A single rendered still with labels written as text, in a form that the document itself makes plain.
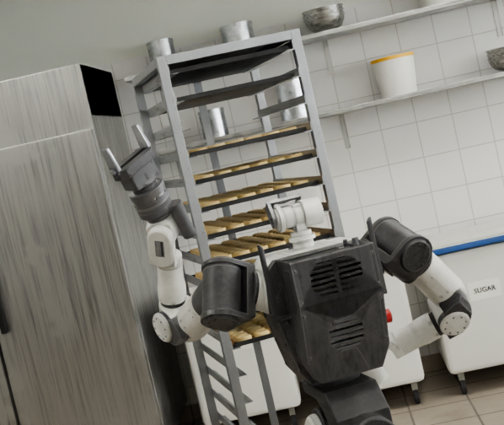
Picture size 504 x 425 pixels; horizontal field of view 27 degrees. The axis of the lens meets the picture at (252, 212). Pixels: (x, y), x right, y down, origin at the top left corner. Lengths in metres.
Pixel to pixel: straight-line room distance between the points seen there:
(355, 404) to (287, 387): 3.05
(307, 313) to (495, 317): 3.20
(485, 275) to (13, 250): 2.33
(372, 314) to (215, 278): 0.36
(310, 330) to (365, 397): 0.22
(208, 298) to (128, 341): 2.84
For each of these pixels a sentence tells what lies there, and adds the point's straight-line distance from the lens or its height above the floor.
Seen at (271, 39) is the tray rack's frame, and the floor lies 1.80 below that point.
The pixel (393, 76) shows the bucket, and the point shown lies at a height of 1.67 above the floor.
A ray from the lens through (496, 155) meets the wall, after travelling 6.05.
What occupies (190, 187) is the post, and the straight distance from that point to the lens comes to 3.36.
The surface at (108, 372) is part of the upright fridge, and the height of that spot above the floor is 0.55.
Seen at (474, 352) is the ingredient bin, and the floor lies 0.21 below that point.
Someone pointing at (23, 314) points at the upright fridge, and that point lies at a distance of 5.32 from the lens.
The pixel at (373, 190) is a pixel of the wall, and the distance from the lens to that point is 5.98.
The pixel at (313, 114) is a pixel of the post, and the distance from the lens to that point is 3.47.
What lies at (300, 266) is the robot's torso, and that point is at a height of 1.21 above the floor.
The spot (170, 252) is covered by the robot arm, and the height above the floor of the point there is 1.28.
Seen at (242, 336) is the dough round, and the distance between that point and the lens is 3.49.
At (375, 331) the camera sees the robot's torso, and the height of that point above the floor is 1.02.
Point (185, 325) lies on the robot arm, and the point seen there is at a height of 1.10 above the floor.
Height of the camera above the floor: 1.49
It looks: 4 degrees down
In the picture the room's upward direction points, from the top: 13 degrees counter-clockwise
